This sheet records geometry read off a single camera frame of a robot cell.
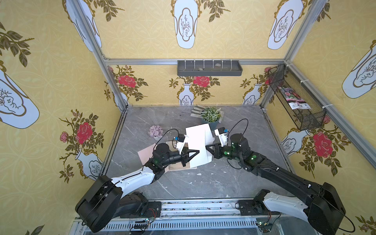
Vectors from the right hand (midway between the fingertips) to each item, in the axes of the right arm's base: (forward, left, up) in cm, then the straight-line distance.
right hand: (206, 150), depth 76 cm
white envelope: (+3, +4, +7) cm, 8 cm away
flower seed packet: (+22, -46, +15) cm, 53 cm away
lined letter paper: (-2, +17, +7) cm, 18 cm away
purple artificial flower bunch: (+17, +32, -8) cm, 37 cm away
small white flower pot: (+13, +30, -12) cm, 35 cm away
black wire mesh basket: (+20, -57, +3) cm, 61 cm away
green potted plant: (+26, -4, -1) cm, 26 cm away
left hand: (-2, +3, +1) cm, 4 cm away
